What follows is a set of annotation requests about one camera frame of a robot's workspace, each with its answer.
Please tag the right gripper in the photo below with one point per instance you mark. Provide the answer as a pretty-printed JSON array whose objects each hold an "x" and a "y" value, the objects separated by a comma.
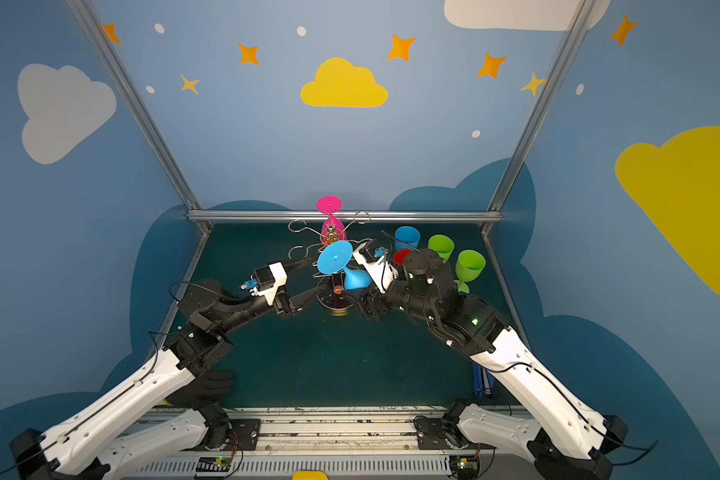
[{"x": 375, "y": 304}]

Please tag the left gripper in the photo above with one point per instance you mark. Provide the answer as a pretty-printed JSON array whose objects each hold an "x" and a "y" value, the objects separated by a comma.
[{"x": 291, "y": 301}]

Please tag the blue wine glass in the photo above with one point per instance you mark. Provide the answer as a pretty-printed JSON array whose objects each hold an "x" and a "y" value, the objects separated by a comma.
[
  {"x": 335, "y": 259},
  {"x": 407, "y": 238}
]

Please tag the red wine glass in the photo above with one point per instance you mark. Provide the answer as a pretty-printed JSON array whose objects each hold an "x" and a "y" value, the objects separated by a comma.
[{"x": 400, "y": 256}]

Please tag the pink wine glass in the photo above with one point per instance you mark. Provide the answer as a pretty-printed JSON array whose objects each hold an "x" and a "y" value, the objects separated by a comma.
[{"x": 332, "y": 229}]

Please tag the green wine glass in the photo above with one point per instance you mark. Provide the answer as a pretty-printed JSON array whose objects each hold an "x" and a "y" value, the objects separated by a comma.
[
  {"x": 469, "y": 266},
  {"x": 442, "y": 245}
]

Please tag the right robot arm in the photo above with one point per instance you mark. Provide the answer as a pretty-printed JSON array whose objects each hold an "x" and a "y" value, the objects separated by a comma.
[{"x": 477, "y": 330}]

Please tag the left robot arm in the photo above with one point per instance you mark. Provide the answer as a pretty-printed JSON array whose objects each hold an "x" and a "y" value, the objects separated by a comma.
[{"x": 212, "y": 314}]

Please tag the black glove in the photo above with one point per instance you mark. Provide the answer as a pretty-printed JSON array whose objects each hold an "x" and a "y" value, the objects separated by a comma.
[{"x": 206, "y": 389}]

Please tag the blue tool at table edge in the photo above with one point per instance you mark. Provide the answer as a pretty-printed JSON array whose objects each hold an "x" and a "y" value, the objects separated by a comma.
[{"x": 483, "y": 382}]

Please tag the right circuit board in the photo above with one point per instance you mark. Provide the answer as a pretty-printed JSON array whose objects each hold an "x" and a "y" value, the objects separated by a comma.
[{"x": 463, "y": 468}]

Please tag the circuit board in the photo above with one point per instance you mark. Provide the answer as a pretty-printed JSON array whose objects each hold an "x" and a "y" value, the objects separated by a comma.
[
  {"x": 212, "y": 467},
  {"x": 463, "y": 468}
]

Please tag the yellow object at bottom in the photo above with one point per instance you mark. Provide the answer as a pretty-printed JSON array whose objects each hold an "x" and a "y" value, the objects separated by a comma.
[{"x": 309, "y": 475}]

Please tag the left circuit board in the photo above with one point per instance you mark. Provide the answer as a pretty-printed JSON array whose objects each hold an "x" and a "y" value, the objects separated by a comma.
[{"x": 212, "y": 467}]

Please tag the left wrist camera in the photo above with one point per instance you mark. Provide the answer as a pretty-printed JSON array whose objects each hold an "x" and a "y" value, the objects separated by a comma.
[{"x": 266, "y": 281}]

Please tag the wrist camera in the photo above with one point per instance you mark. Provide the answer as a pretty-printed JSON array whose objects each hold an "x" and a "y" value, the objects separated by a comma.
[
  {"x": 374, "y": 259},
  {"x": 266, "y": 281}
]

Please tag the gold wire glass rack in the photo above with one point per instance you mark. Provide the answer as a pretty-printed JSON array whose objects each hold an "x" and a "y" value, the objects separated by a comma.
[{"x": 336, "y": 300}]

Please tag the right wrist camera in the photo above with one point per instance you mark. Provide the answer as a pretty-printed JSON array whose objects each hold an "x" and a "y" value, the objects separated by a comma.
[{"x": 374, "y": 259}]

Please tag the rear frame bar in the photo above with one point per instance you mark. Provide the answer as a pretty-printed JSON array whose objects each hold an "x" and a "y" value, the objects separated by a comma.
[{"x": 250, "y": 216}]

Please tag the aluminium rail base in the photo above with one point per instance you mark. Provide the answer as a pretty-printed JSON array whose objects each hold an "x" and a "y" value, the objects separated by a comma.
[{"x": 336, "y": 441}]

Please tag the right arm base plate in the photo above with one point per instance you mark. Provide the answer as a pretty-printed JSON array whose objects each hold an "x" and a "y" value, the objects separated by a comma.
[{"x": 436, "y": 434}]

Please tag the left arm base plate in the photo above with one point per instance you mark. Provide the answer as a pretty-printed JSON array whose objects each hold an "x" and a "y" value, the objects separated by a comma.
[{"x": 235, "y": 434}]

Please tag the left frame post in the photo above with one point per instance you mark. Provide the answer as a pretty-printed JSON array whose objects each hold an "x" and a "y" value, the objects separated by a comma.
[{"x": 90, "y": 23}]

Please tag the frame post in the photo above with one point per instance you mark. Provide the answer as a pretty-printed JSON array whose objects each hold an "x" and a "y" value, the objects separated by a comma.
[
  {"x": 560, "y": 65},
  {"x": 90, "y": 23}
]

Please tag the right frame post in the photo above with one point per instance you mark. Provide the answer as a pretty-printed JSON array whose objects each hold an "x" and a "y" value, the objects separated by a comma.
[{"x": 560, "y": 65}]

